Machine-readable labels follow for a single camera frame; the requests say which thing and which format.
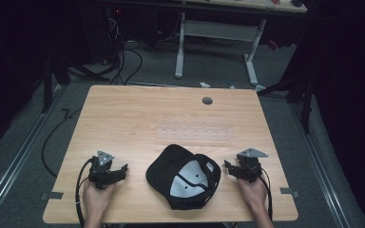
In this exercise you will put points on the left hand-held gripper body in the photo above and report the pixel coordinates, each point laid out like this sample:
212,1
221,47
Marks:
100,171

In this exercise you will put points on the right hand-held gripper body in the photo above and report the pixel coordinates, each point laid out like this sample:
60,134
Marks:
250,166

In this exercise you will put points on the black baseball cap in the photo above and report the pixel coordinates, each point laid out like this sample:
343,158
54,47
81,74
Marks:
183,177

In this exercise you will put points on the person's right hand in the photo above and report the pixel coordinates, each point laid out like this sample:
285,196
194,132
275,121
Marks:
253,193

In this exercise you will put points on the person's left hand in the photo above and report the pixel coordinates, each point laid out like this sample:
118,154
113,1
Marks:
97,198

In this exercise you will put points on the grey tape piece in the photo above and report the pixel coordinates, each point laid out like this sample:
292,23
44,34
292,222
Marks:
289,191
53,195

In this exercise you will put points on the clear tape patch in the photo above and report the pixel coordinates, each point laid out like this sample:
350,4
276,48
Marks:
195,129

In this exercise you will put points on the white plug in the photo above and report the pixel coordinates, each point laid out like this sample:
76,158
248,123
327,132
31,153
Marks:
204,84

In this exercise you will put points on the black metal stand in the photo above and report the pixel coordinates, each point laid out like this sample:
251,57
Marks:
52,82
301,88

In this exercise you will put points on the white-legged wooden desk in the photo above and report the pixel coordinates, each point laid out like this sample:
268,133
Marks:
221,30

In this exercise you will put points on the metal floor rail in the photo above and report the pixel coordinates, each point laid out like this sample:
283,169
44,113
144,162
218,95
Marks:
15,158
320,167

